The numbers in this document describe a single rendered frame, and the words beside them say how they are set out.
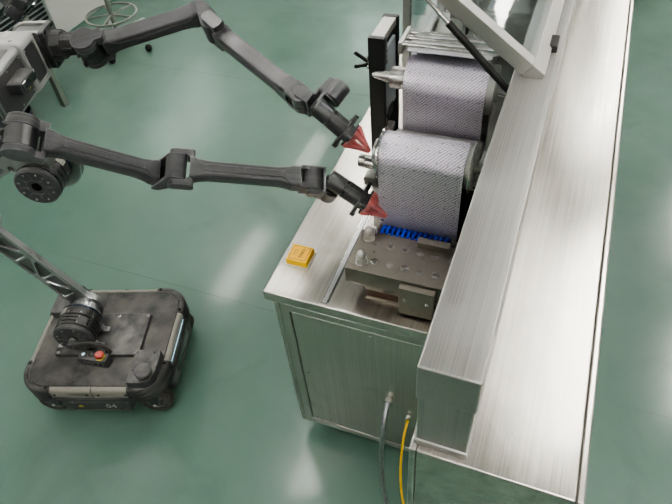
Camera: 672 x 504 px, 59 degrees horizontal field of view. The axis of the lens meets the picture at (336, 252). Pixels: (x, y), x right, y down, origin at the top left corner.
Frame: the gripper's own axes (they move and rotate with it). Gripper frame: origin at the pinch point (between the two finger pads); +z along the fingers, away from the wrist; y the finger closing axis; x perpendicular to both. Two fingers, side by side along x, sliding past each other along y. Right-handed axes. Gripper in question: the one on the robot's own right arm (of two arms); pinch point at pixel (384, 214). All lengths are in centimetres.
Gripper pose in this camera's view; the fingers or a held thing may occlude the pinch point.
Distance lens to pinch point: 177.1
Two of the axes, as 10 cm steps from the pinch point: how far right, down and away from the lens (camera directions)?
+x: 4.1, -4.8, -7.8
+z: 8.4, 5.3, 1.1
